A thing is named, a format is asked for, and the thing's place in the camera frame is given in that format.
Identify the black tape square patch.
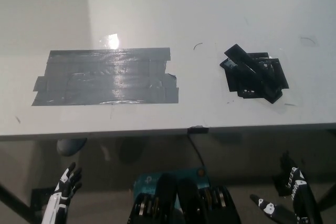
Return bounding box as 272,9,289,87
222,51,290,100

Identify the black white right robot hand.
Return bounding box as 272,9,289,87
249,151,323,224

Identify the grey duct tape patch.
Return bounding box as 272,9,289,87
31,47,180,106

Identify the thin black cable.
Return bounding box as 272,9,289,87
189,132,205,168

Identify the grey rounded shoe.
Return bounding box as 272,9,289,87
57,138,87,156

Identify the black teal robot torso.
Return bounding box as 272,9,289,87
127,167,242,224

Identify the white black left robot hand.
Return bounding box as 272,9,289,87
41,163,83,224

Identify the black desk leg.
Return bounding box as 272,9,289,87
316,182,336,209
0,176,30,224

